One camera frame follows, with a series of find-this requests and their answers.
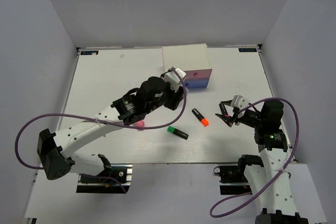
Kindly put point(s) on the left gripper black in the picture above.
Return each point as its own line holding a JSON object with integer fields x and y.
{"x": 176, "y": 97}

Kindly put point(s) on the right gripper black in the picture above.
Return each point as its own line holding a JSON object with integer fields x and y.
{"x": 229, "y": 120}

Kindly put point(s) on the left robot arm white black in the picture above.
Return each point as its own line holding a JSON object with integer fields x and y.
{"x": 59, "y": 151}

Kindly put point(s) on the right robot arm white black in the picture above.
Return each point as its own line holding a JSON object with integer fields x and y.
{"x": 264, "y": 176}

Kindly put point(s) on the orange highlighter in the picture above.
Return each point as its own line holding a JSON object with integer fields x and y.
{"x": 200, "y": 117}

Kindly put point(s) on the pink capped pen tube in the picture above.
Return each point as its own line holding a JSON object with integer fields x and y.
{"x": 139, "y": 125}

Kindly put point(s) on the green highlighter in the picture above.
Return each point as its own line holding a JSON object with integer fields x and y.
{"x": 177, "y": 132}

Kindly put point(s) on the pink drawer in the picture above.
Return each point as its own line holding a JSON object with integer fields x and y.
{"x": 198, "y": 74}

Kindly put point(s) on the white drawer cabinet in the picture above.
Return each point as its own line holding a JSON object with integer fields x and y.
{"x": 186, "y": 57}

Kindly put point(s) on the right table label sticker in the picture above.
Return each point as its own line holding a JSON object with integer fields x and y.
{"x": 247, "y": 49}

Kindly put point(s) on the table label sticker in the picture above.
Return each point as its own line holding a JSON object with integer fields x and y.
{"x": 247, "y": 49}
{"x": 89, "y": 52}

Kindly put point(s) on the left table label sticker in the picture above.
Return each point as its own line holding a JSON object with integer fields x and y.
{"x": 89, "y": 52}

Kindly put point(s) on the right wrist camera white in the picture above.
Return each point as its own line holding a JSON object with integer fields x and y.
{"x": 239, "y": 102}

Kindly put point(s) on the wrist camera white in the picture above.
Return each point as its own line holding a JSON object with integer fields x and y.
{"x": 175, "y": 78}
{"x": 239, "y": 102}

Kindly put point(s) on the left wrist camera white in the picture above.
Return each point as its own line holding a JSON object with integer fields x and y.
{"x": 175, "y": 78}

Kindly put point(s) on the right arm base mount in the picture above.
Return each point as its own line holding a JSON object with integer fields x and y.
{"x": 231, "y": 181}

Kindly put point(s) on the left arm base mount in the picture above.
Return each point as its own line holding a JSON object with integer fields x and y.
{"x": 116, "y": 180}

